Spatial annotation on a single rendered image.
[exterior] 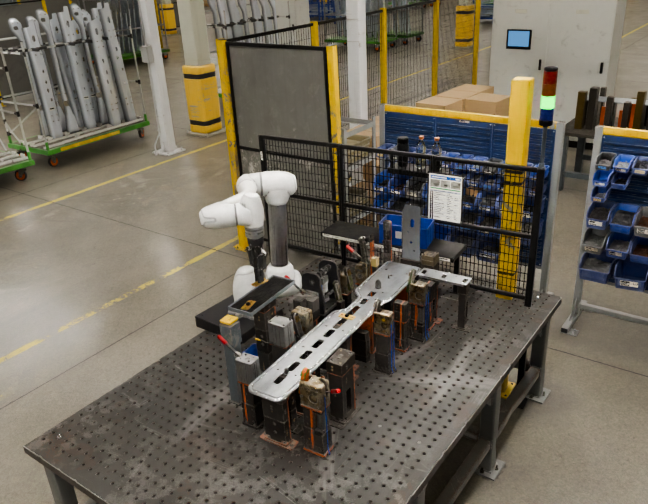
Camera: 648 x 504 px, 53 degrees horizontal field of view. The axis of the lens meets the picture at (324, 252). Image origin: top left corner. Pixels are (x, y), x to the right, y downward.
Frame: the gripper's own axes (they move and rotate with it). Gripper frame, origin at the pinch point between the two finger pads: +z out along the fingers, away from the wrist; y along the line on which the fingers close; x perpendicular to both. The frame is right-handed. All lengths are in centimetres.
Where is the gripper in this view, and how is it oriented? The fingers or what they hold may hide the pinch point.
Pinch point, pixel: (258, 274)
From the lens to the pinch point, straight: 313.4
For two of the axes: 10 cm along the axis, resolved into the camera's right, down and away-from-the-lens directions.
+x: 6.8, -3.4, 6.5
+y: 7.4, 2.5, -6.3
